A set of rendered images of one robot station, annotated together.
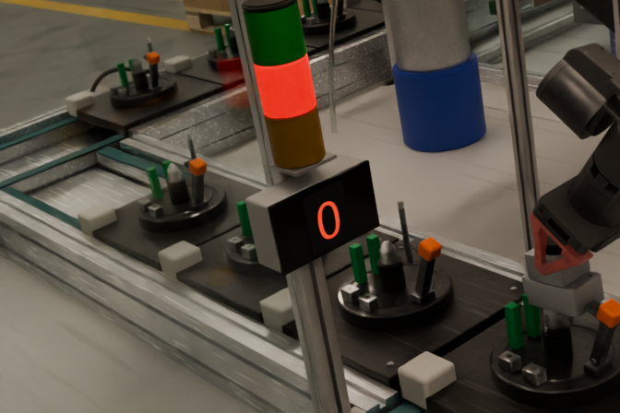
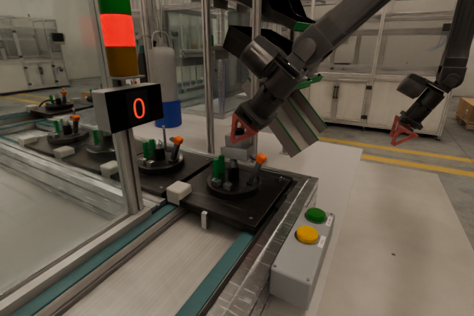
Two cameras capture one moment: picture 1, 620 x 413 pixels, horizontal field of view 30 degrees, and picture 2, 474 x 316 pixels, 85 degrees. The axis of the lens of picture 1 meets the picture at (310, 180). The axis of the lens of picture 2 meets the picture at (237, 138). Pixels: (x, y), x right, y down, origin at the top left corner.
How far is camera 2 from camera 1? 0.60 m
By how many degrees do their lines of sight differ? 25
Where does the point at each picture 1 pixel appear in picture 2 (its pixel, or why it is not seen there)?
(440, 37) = (169, 91)
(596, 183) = (266, 96)
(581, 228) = (257, 117)
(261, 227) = (100, 106)
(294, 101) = (123, 37)
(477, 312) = (195, 167)
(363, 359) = (148, 186)
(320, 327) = (130, 167)
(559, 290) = (240, 149)
